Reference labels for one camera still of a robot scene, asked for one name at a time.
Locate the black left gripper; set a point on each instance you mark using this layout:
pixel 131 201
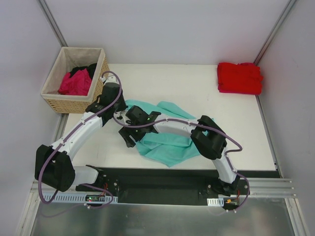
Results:
pixel 114 89

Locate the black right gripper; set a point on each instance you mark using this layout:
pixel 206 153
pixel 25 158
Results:
pixel 126 135

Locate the wicker laundry basket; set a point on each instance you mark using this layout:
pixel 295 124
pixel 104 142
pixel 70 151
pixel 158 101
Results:
pixel 67 59

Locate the teal t shirt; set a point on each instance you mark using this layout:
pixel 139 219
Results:
pixel 168 149

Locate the red t shirt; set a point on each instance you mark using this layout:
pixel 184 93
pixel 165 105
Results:
pixel 238 77

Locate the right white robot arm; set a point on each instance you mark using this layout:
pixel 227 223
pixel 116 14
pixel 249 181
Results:
pixel 209 139

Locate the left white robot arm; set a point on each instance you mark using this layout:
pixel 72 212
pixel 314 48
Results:
pixel 53 164

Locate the black t shirt in basket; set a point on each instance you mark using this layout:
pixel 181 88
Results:
pixel 90 69

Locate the pink t shirt in basket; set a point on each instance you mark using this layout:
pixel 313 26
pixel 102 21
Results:
pixel 77 84

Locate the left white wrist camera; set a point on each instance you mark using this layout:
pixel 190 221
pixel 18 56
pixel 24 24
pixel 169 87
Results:
pixel 109 79

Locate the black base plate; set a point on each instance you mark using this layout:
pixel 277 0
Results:
pixel 166 186

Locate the left grey cable duct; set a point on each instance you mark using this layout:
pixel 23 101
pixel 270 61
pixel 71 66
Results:
pixel 84 199

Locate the grey cable duct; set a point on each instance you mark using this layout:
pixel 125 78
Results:
pixel 84 199
pixel 215 202

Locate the left aluminium frame post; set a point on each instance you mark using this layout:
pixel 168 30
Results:
pixel 52 22

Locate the aluminium frame post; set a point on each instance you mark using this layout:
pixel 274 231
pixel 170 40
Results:
pixel 52 22
pixel 290 5

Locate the right grey cable duct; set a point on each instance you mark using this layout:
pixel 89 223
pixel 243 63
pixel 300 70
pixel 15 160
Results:
pixel 215 202

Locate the aluminium rail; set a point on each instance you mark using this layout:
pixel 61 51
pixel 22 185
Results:
pixel 272 188

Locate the right aluminium frame post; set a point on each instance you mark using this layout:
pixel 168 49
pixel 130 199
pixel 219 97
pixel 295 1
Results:
pixel 290 5

